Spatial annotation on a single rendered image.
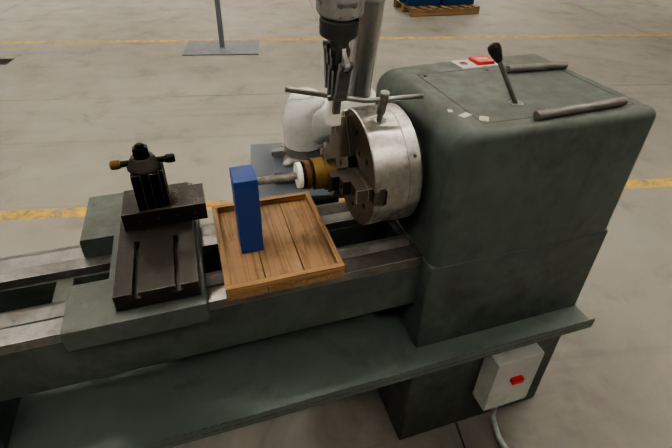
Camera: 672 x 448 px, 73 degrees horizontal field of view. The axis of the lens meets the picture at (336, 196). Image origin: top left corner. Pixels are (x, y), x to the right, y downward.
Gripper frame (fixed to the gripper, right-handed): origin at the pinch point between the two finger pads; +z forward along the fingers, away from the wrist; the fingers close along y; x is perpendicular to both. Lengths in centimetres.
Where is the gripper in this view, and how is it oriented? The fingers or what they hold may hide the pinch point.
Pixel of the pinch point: (334, 110)
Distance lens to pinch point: 100.3
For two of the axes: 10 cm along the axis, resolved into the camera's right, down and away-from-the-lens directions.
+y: 3.0, 6.2, -7.2
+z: -0.5, 7.7, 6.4
